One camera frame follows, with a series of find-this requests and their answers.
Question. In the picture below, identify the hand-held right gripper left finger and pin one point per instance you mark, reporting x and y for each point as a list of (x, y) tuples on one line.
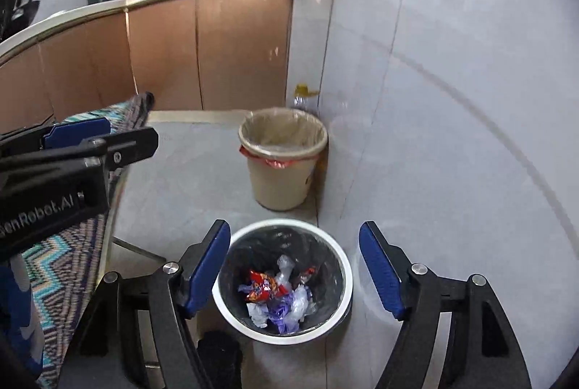
[(208, 271)]

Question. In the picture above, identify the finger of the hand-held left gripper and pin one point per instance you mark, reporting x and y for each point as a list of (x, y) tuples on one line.
[(77, 133), (131, 144)]

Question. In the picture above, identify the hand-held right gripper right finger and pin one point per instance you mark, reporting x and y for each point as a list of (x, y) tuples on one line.
[(380, 271)]

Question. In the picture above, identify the white trash bin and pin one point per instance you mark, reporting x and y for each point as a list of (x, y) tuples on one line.
[(226, 303)]

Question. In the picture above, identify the red snack wrapper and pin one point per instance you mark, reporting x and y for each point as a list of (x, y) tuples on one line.
[(264, 287)]

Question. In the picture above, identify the silver wrapper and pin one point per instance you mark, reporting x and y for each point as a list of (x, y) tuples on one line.
[(286, 269)]

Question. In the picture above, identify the clear plastic bag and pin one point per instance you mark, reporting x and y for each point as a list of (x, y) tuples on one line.
[(302, 305)]

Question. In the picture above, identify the purple plastic wrapper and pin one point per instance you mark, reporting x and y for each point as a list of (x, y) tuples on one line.
[(282, 314)]

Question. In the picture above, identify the beige trash bin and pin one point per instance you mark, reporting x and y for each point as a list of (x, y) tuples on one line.
[(280, 181)]

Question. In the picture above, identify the black bin liner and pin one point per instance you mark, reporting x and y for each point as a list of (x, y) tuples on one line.
[(253, 251)]

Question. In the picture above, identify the zigzag patterned tablecloth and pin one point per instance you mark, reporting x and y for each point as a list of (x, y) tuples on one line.
[(54, 267)]

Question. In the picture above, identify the metal table leg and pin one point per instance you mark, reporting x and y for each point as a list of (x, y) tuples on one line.
[(135, 246)]

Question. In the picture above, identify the black shoe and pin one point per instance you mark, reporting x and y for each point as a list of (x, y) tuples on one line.
[(219, 359)]

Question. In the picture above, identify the brown kitchen cabinet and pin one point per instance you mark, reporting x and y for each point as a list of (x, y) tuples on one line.
[(172, 54)]

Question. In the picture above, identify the translucent bin liner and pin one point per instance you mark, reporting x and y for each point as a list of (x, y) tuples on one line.
[(280, 131)]

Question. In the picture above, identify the clear bottle with yellow cap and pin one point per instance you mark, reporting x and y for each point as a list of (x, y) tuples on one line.
[(304, 97)]

